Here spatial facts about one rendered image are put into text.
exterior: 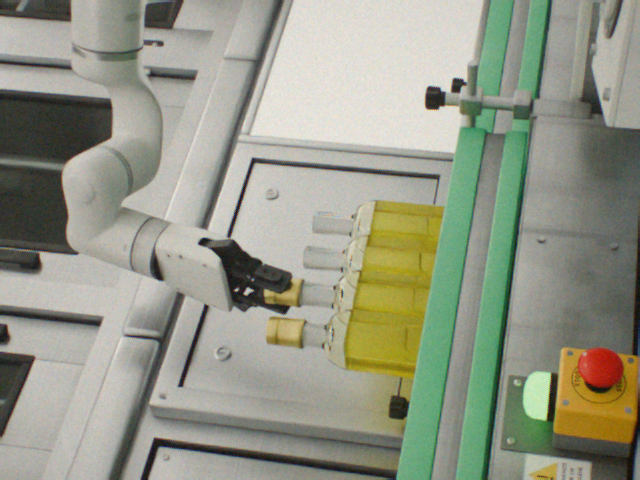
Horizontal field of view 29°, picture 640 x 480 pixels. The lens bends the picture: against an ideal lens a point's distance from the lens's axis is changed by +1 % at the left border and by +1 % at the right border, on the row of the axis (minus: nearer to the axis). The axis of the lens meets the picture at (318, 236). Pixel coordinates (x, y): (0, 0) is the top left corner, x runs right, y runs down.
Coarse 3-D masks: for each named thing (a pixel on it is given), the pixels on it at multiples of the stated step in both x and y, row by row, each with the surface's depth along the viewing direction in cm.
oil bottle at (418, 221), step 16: (368, 208) 156; (384, 208) 155; (400, 208) 155; (416, 208) 155; (432, 208) 155; (352, 224) 155; (368, 224) 154; (384, 224) 154; (400, 224) 154; (416, 224) 153; (432, 224) 153; (432, 240) 152
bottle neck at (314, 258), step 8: (312, 248) 154; (320, 248) 154; (328, 248) 154; (304, 256) 154; (312, 256) 153; (320, 256) 153; (328, 256) 153; (336, 256) 153; (304, 264) 154; (312, 264) 154; (320, 264) 153; (328, 264) 153; (336, 264) 153; (336, 272) 154
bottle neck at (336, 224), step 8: (320, 216) 157; (328, 216) 157; (336, 216) 157; (344, 216) 157; (312, 224) 157; (320, 224) 157; (328, 224) 157; (336, 224) 157; (344, 224) 156; (320, 232) 158; (328, 232) 157; (336, 232) 157; (344, 232) 157
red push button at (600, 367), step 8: (584, 352) 112; (592, 352) 112; (600, 352) 112; (608, 352) 112; (584, 360) 111; (592, 360) 111; (600, 360) 111; (608, 360) 111; (616, 360) 111; (584, 368) 111; (592, 368) 111; (600, 368) 111; (608, 368) 111; (616, 368) 111; (584, 376) 111; (592, 376) 110; (600, 376) 110; (608, 376) 110; (616, 376) 110; (592, 384) 110; (600, 384) 110; (608, 384) 110
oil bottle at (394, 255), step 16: (352, 240) 153; (368, 240) 152; (384, 240) 152; (400, 240) 152; (416, 240) 152; (352, 256) 151; (368, 256) 151; (384, 256) 150; (400, 256) 150; (416, 256) 150; (432, 256) 150; (384, 272) 150; (400, 272) 149; (416, 272) 149; (432, 272) 148
